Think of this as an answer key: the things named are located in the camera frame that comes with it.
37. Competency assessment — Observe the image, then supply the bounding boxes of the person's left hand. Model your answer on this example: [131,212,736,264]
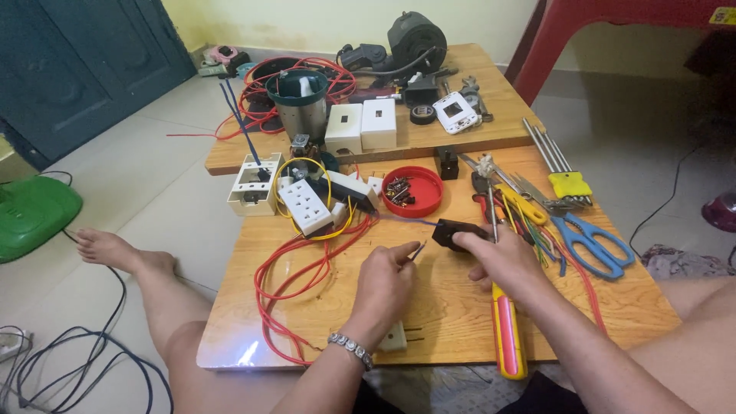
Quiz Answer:
[336,240,423,353]

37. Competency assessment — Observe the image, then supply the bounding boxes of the person's right hand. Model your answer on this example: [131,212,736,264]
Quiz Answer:
[451,224,551,307]

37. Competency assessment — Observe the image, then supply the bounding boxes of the thin blue wire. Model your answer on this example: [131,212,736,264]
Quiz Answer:
[376,214,440,264]

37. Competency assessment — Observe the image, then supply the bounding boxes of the black electrical switch part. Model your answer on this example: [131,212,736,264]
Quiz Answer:
[431,218,491,254]

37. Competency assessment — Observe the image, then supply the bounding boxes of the yellow red handled screwdriver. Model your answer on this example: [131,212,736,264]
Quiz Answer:
[486,177,529,381]

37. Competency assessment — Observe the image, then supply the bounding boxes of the pile of small screws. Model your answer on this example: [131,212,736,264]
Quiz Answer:
[384,176,416,208]

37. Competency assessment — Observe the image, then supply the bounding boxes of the white black plug block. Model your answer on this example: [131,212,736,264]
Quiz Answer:
[323,170,381,215]

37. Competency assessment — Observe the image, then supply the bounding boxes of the hex key set yellow holder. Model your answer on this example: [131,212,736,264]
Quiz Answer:
[521,117,594,208]

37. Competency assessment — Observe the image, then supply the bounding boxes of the red plastic lid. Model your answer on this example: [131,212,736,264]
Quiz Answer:
[381,166,445,219]

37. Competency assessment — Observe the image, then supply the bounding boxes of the white triple outlet socket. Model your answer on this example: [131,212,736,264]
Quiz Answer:
[278,178,335,238]

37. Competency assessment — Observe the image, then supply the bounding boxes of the small black box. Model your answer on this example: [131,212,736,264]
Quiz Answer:
[434,145,460,181]

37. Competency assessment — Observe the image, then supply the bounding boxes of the black shorts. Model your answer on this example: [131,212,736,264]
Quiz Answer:
[351,370,590,414]

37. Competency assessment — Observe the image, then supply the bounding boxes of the small metal coil part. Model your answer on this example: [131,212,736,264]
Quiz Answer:
[289,133,315,160]

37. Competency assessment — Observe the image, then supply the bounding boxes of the white open outlet box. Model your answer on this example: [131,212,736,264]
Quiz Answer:
[227,152,286,218]

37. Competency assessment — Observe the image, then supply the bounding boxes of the metal wrench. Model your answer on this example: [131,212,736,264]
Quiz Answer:
[459,75,495,124]

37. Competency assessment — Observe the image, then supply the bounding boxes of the black tape roll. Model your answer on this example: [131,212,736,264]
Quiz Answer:
[409,104,438,126]

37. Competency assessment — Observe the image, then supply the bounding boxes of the patterned cloth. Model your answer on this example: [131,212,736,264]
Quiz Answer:
[641,244,736,282]

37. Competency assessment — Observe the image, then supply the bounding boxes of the metal cylinder with green rim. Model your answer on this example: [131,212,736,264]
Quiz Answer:
[265,68,330,146]

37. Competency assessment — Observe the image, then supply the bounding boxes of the black plastic housing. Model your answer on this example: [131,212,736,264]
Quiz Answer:
[402,73,442,109]

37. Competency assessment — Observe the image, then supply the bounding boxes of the person's right leg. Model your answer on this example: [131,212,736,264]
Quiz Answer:
[627,275,736,414]

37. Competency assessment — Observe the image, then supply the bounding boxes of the person's leg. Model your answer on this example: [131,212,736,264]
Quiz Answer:
[75,227,323,414]
[627,275,736,414]

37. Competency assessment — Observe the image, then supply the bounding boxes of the person's left leg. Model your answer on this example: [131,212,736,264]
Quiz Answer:
[75,227,323,414]

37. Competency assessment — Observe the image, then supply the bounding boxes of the maroon round object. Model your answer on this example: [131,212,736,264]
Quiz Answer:
[701,189,736,234]

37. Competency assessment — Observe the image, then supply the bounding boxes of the small grey motor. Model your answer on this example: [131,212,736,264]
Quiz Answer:
[336,43,391,74]

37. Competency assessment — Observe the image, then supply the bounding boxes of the red plastic stool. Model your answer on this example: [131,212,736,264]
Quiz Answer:
[504,0,736,108]

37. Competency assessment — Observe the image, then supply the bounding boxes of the large black electric motor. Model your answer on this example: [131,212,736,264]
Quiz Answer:
[386,11,449,77]

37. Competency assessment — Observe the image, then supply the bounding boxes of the pink and green corner clutter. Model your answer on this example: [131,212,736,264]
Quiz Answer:
[197,44,253,79]

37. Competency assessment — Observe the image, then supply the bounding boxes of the green fan base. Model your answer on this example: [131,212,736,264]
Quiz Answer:
[0,175,85,266]

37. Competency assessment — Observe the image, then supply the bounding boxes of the dark blue door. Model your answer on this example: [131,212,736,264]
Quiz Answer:
[0,0,197,171]

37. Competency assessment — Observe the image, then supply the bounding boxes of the white power strip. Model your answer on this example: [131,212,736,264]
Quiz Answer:
[0,328,33,363]

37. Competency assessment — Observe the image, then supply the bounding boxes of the bundle of coloured wire pieces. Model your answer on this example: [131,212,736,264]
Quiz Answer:
[499,194,568,278]

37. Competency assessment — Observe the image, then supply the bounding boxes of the small cream switch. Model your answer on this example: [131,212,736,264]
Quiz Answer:
[376,320,409,353]

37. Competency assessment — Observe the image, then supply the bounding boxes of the yellow handled wire stripper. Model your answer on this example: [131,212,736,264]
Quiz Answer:
[459,152,549,227]

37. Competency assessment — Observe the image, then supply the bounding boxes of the silver bracelet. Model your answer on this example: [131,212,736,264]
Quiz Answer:
[327,332,375,371]

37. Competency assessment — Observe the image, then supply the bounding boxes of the red handled pliers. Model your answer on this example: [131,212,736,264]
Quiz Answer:
[471,171,508,226]

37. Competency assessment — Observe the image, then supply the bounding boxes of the thin red wire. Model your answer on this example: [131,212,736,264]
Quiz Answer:
[540,225,608,336]

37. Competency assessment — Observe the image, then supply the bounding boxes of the blue handled scissors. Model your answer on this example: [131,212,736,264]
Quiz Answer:
[551,194,637,282]

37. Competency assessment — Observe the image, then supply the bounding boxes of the long red wire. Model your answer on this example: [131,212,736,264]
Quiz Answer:
[253,212,381,367]

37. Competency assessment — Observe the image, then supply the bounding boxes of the yellow wire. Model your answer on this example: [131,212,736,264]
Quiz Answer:
[273,156,358,242]

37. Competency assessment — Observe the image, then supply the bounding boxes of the white switch box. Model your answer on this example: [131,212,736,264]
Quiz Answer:
[324,103,364,158]
[360,98,398,152]

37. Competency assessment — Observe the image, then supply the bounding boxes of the white switch face plate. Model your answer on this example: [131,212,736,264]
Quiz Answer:
[432,91,481,136]

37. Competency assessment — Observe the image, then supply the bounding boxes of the thin black cable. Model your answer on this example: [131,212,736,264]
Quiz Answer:
[628,143,709,261]

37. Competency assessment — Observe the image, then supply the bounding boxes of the tangled red wire bundle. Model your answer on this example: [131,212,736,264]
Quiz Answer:
[166,56,358,143]

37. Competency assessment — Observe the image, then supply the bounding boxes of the dark blue wire pair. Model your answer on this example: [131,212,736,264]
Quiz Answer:
[218,77,272,180]

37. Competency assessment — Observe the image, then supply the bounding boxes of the black floor cable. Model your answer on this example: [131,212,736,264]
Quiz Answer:
[0,170,174,414]

